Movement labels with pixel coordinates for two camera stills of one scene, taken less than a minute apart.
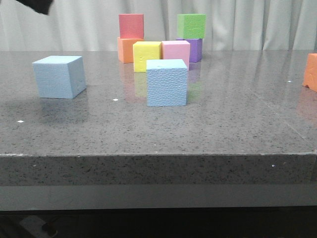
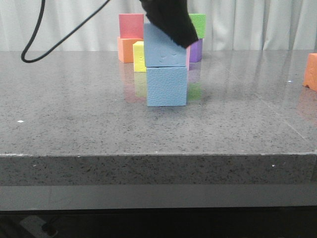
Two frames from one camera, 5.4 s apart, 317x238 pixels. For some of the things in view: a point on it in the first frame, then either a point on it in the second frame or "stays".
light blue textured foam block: x=166 y=83 stays
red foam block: x=131 y=26 stays
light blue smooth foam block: x=61 y=77 → x=161 y=50
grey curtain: x=93 y=25 stays
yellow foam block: x=143 y=51 stays
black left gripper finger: x=42 y=6 → x=173 y=18
